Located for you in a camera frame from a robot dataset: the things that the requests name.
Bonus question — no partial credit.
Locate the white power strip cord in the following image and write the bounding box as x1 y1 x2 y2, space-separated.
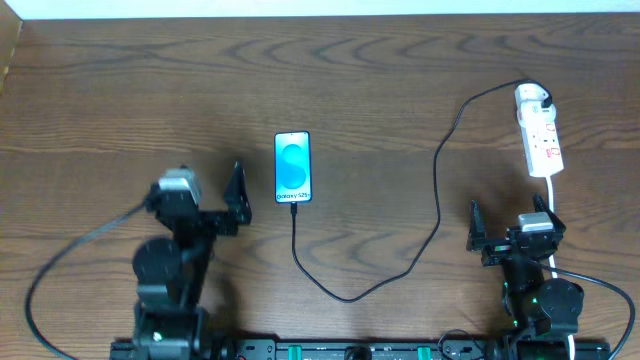
545 174 576 360

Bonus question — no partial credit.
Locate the blue screen Galaxy smartphone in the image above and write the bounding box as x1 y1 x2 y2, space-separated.
274 131 313 204

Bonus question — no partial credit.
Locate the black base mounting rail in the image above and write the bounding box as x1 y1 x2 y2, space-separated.
108 338 610 360

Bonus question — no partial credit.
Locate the white power strip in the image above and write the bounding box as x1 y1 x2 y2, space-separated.
516 101 564 178

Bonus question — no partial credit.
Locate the white charger plug adapter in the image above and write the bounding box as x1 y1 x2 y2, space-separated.
514 82 553 110

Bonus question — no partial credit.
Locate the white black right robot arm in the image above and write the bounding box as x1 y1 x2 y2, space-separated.
466 194 584 359

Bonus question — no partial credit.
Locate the black USB charging cable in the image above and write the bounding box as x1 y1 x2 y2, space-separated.
289 78 553 304

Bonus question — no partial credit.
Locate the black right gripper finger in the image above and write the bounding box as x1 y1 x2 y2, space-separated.
468 200 486 240
532 193 565 231

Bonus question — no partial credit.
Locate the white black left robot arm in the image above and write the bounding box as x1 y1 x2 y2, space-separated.
129 163 252 359

